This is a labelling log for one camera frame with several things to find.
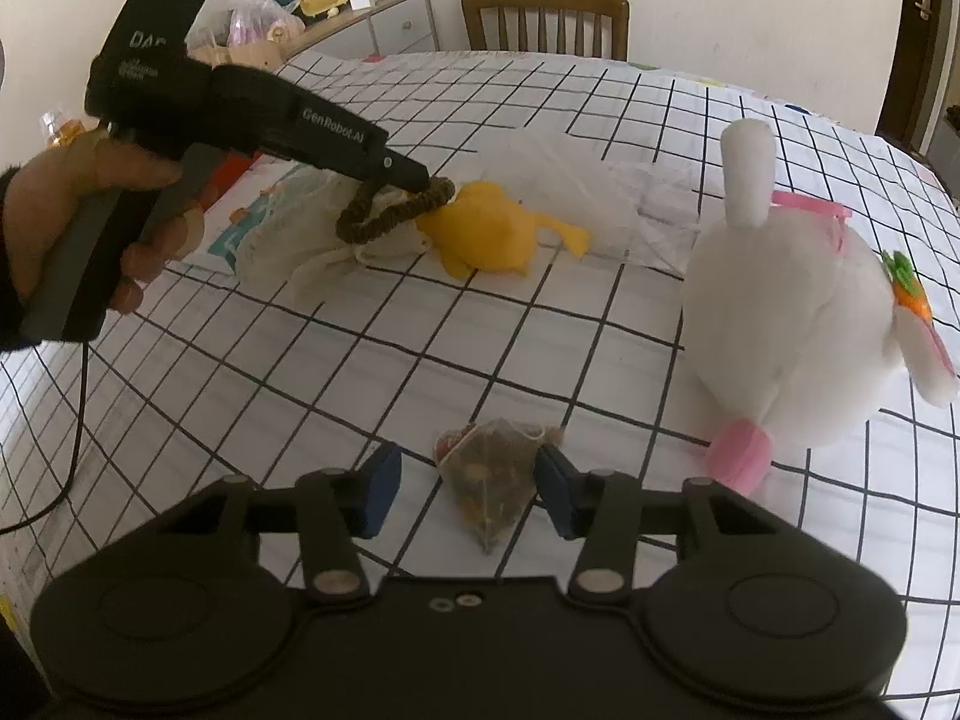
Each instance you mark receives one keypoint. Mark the dark wooden door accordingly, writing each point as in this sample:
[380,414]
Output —
[919,52]

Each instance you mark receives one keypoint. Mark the red storage box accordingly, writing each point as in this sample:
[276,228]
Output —
[229,174]

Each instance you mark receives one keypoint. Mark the person's left forearm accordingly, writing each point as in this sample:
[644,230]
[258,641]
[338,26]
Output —
[9,315]

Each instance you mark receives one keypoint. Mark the brown scrunchie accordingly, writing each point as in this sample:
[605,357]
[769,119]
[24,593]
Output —
[420,204]

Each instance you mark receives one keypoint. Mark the pyramid tea bag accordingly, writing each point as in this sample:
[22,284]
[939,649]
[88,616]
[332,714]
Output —
[491,480]

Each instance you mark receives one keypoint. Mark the wooden chair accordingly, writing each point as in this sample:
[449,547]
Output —
[544,0]

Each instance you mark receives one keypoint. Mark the white wood-topped sideboard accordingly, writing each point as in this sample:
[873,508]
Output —
[397,22]

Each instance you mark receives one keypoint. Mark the teal tissue packet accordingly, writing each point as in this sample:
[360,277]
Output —
[229,244]

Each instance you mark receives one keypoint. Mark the plastic bag of sweets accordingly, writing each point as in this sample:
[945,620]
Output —
[259,22]

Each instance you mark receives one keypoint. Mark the wooden crate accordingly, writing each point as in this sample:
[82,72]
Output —
[240,56]

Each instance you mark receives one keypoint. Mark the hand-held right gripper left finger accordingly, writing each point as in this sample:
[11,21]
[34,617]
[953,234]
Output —
[384,489]

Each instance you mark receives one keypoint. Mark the bottle of yellow liquid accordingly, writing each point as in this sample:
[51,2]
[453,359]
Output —
[64,131]

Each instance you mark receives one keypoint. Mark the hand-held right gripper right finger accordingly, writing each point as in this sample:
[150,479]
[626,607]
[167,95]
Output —
[551,493]

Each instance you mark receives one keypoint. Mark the person's left hand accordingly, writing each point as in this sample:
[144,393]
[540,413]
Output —
[90,165]

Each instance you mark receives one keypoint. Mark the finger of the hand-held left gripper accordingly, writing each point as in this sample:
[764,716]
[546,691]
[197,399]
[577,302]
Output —
[401,171]

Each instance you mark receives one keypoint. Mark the white plush toy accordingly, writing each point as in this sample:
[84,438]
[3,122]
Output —
[787,315]

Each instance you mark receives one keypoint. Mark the white mesh cloth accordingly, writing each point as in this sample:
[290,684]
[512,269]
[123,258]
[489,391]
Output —
[315,240]

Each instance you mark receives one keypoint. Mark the yellow rubber duck toy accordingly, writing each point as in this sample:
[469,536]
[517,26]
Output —
[487,229]

